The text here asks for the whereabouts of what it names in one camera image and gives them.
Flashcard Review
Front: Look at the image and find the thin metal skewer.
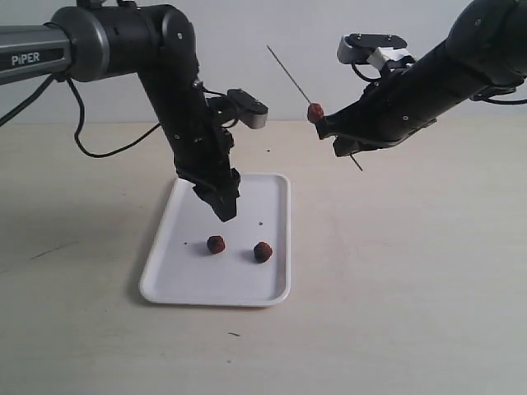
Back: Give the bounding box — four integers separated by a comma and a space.
266, 44, 365, 173

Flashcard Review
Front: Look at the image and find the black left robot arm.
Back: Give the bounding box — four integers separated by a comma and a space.
1, 1, 240, 221

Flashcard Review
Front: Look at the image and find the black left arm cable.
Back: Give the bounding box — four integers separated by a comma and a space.
0, 76, 161, 159

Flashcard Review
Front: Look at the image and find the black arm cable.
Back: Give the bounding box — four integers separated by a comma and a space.
0, 76, 161, 159
471, 84, 527, 104

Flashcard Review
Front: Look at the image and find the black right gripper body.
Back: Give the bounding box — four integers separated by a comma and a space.
341, 61, 436, 146

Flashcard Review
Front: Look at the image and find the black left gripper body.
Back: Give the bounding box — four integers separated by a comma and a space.
164, 88, 240, 197

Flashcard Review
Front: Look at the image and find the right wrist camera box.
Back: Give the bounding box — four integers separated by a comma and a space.
337, 33, 417, 71

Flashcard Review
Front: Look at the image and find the white rectangular plastic tray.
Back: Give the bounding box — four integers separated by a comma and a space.
138, 173, 292, 308

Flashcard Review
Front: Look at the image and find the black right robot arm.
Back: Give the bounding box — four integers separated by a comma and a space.
307, 1, 526, 157

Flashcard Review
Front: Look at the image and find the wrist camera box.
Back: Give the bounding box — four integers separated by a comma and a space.
227, 88, 268, 130
337, 33, 417, 71

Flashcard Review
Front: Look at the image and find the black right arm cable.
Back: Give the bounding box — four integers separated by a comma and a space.
471, 84, 527, 104

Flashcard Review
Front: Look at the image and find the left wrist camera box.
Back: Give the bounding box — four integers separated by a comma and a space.
227, 88, 268, 130

